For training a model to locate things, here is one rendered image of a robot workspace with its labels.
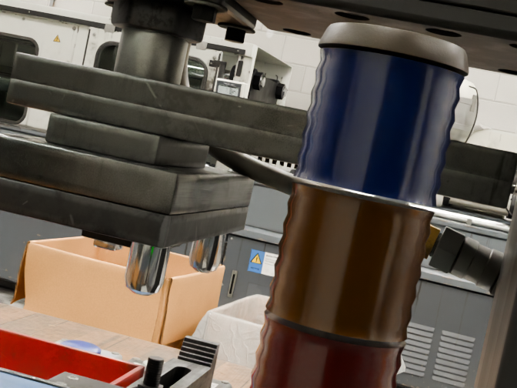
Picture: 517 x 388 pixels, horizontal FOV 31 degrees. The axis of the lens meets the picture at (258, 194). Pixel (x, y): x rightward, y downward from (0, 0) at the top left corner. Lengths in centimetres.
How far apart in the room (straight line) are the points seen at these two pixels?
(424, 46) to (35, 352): 65
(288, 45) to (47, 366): 642
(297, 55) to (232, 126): 669
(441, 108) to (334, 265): 5
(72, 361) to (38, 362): 3
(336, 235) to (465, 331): 476
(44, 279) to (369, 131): 274
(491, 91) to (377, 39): 672
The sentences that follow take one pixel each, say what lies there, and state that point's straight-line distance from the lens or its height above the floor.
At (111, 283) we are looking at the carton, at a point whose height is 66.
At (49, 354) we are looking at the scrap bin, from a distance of 83.
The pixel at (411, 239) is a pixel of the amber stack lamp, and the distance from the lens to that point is 24.
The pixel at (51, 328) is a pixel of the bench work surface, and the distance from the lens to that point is 114.
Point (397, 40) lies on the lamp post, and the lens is 23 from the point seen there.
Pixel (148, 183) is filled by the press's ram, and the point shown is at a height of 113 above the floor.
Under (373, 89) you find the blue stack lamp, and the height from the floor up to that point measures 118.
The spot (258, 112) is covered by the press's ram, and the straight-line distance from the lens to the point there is 47.
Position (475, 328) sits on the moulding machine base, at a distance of 498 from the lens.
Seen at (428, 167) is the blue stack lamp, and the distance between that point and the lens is 24.
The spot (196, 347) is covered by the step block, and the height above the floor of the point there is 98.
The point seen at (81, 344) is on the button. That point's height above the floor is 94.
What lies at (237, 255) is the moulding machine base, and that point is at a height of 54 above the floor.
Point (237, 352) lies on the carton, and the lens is 278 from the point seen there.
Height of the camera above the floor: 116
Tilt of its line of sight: 3 degrees down
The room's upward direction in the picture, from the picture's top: 12 degrees clockwise
